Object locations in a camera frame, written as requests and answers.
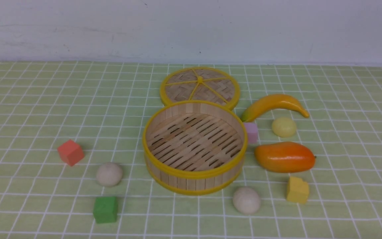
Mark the pale yellow bun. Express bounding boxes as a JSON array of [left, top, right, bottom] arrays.
[[272, 118, 297, 138]]

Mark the white bun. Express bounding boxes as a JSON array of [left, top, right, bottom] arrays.
[[232, 187, 261, 215], [96, 162, 123, 187]]

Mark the bamboo steamer tray yellow rim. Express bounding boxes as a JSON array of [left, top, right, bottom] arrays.
[[142, 100, 248, 195]]

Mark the woven bamboo steamer lid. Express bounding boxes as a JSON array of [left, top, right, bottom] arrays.
[[159, 67, 240, 110]]

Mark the pink foam cube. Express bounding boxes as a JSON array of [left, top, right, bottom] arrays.
[[243, 122, 259, 144]]

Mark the yellow toy banana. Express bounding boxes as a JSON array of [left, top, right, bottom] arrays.
[[240, 94, 310, 122]]

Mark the orange toy mango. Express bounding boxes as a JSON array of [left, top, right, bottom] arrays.
[[254, 142, 316, 173]]

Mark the green foam cube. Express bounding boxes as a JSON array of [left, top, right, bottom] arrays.
[[93, 196, 118, 224]]

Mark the red foam cube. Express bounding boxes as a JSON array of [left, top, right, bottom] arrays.
[[57, 139, 85, 167]]

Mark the yellow foam cube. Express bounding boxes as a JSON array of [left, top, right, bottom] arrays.
[[286, 177, 310, 204]]

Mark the green checkered tablecloth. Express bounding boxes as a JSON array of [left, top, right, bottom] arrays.
[[0, 62, 382, 239]]

